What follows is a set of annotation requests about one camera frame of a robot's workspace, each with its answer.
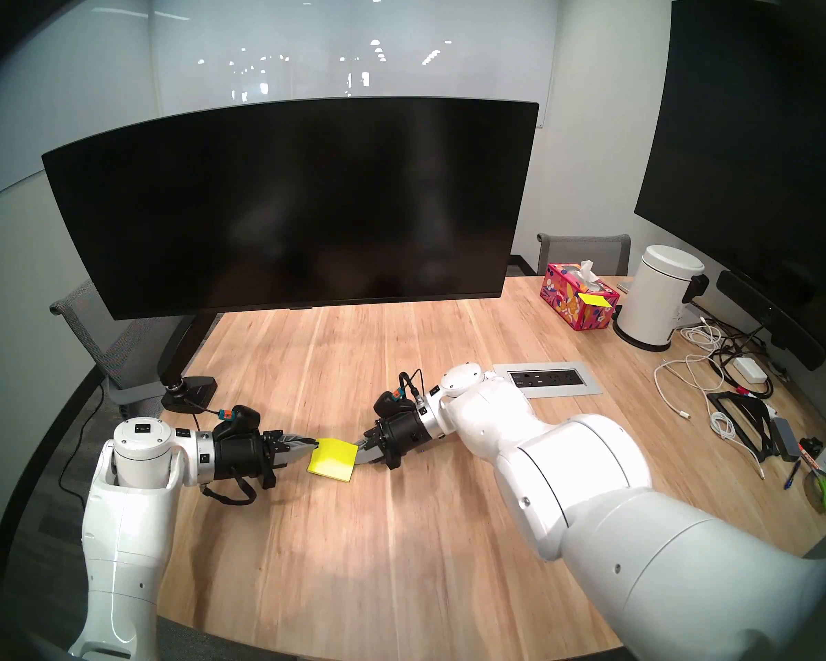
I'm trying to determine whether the frosted glass wall board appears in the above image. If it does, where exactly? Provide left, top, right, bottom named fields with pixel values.
left=150, top=0, right=558, bottom=127

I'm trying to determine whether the white charging cable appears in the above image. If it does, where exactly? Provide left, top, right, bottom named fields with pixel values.
left=654, top=355, right=713, bottom=419
left=709, top=391, right=766, bottom=479
left=680, top=320, right=727, bottom=356

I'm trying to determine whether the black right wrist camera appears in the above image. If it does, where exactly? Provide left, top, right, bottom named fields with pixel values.
left=374, top=390, right=418, bottom=420

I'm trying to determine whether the black floor cable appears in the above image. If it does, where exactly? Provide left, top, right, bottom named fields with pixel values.
left=57, top=383, right=109, bottom=526

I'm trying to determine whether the yellow sticky note pad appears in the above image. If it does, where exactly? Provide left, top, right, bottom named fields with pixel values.
left=307, top=438, right=360, bottom=483

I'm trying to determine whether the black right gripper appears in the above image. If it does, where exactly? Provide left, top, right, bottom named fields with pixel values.
left=354, top=412, right=431, bottom=470

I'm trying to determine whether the large black wall television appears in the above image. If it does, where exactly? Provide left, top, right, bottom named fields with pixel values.
left=633, top=0, right=826, bottom=364

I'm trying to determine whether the grey table power socket panel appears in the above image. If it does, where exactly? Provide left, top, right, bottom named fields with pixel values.
left=492, top=361, right=604, bottom=399

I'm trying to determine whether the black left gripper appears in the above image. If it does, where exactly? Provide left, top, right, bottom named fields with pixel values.
left=213, top=422, right=319, bottom=490

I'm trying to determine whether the grey adapter dongle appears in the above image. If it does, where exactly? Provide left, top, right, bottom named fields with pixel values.
left=771, top=419, right=803, bottom=461

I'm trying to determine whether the curved black computer monitor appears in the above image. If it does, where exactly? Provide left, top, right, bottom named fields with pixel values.
left=41, top=96, right=540, bottom=321

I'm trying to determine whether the grey mesh office chair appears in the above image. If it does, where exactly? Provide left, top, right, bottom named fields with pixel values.
left=50, top=279, right=200, bottom=430
left=536, top=233, right=632, bottom=277

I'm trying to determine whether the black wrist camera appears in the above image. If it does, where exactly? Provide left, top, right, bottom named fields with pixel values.
left=374, top=390, right=418, bottom=420
left=217, top=405, right=262, bottom=437

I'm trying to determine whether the black triangular folding stand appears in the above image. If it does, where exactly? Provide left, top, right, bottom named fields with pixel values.
left=706, top=390, right=782, bottom=464

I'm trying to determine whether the black power cable bundle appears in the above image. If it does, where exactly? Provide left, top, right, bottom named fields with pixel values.
left=708, top=314, right=776, bottom=400

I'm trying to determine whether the black video sound bar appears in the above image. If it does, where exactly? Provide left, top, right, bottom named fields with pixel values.
left=716, top=270, right=826, bottom=371

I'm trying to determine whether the red floral tissue box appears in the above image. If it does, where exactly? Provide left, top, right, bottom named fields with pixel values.
left=539, top=260, right=621, bottom=332

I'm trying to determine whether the white cylindrical pedal bin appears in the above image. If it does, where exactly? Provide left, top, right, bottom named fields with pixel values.
left=613, top=244, right=710, bottom=353

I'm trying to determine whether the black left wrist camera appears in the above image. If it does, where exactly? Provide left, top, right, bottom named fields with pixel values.
left=217, top=405, right=262, bottom=437

